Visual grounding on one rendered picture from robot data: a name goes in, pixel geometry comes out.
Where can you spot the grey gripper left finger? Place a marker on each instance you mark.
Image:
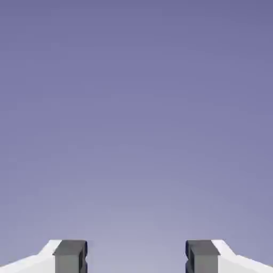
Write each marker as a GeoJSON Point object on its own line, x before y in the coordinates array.
{"type": "Point", "coordinates": [68, 258]}

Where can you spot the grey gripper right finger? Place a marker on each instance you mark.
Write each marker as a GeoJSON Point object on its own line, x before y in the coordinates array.
{"type": "Point", "coordinates": [204, 258]}

